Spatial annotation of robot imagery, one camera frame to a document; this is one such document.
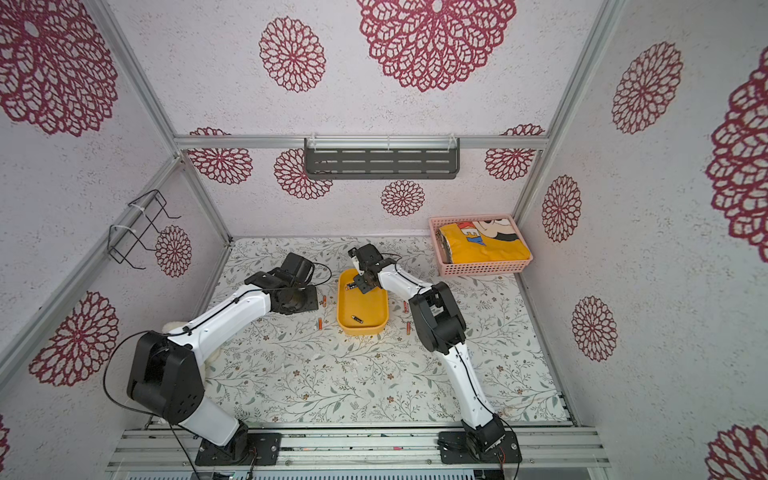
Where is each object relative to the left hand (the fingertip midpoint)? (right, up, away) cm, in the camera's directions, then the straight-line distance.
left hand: (310, 303), depth 88 cm
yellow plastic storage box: (+18, -3, +11) cm, 21 cm away
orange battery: (+1, -8, +9) cm, 12 cm away
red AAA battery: (+29, -3, +12) cm, 32 cm away
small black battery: (+13, -6, +9) cm, 17 cm away
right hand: (+15, +8, +18) cm, 25 cm away
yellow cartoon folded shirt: (+60, +21, +23) cm, 68 cm away
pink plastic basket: (+45, +17, +25) cm, 54 cm away
